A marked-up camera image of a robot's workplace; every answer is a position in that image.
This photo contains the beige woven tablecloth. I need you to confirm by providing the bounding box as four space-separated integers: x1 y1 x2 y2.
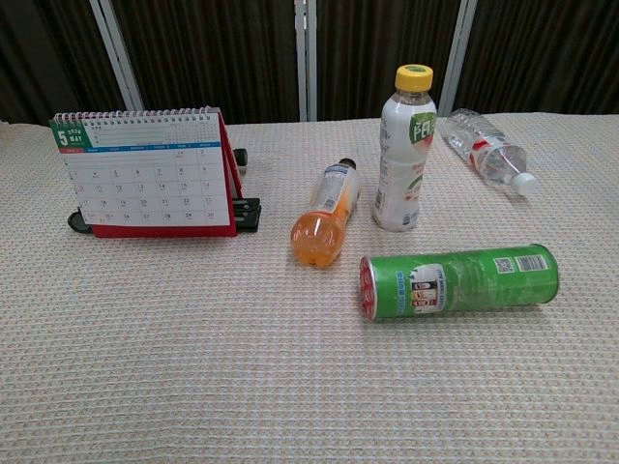
0 112 619 464

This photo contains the green chip can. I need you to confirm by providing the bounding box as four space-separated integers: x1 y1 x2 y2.
358 243 560 322

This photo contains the red-backed spiral desk calendar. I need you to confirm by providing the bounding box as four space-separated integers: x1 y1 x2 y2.
49 105 242 239

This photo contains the black stand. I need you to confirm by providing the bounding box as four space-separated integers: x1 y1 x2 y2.
67 148 263 236

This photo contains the white bottle with yellow cap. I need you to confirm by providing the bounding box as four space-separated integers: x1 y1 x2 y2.
371 64 439 233

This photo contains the grey screen frame post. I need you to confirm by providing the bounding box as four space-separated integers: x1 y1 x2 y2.
436 0 479 118
293 0 319 123
88 0 145 112

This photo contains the clear water bottle red label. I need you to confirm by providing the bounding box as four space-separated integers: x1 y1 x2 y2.
437 107 538 196

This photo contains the orange drink bottle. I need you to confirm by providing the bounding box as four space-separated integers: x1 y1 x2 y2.
289 158 363 268

